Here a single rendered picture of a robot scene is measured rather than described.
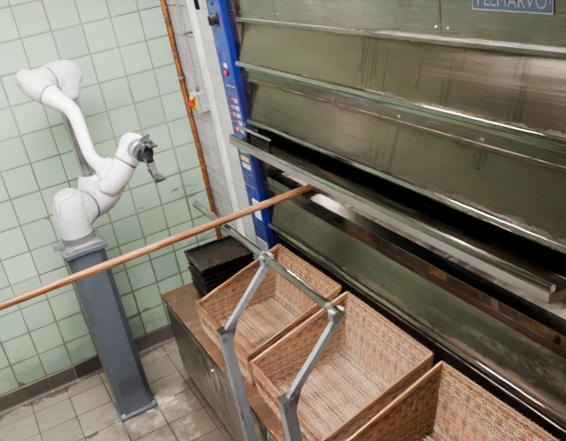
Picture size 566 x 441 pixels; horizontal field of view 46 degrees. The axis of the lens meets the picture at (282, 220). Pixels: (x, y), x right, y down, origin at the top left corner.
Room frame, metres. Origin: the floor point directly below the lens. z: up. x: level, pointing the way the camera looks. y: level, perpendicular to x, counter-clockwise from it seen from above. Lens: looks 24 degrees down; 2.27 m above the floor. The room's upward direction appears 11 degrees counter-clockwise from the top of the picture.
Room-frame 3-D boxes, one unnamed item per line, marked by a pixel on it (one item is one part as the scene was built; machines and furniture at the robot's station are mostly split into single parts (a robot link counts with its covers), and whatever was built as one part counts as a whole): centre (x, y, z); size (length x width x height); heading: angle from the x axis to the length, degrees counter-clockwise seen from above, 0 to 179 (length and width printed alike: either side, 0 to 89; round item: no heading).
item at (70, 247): (2.99, 1.00, 1.03); 0.22 x 0.18 x 0.06; 114
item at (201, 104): (3.48, 0.31, 1.46); 0.10 x 0.07 x 0.10; 24
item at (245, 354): (2.54, 0.14, 0.72); 0.56 x 0.49 x 0.28; 24
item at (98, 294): (2.99, 0.98, 0.50); 0.21 x 0.21 x 1.00; 24
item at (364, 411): (2.00, -0.09, 0.72); 0.56 x 0.49 x 0.28; 23
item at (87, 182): (3.18, 0.87, 1.46); 0.22 x 0.16 x 0.77; 148
